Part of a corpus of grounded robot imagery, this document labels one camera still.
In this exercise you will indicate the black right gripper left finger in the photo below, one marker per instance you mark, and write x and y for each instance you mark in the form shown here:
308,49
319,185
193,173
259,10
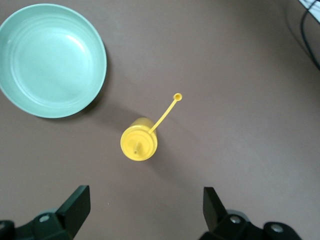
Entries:
62,225

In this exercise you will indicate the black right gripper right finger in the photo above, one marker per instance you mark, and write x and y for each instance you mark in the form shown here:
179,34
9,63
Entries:
225,225

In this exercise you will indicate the yellow mustard squeeze bottle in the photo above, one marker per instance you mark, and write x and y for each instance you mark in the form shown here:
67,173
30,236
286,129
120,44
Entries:
138,145

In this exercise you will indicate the green plate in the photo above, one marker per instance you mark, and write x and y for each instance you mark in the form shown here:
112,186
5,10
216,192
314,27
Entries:
50,62

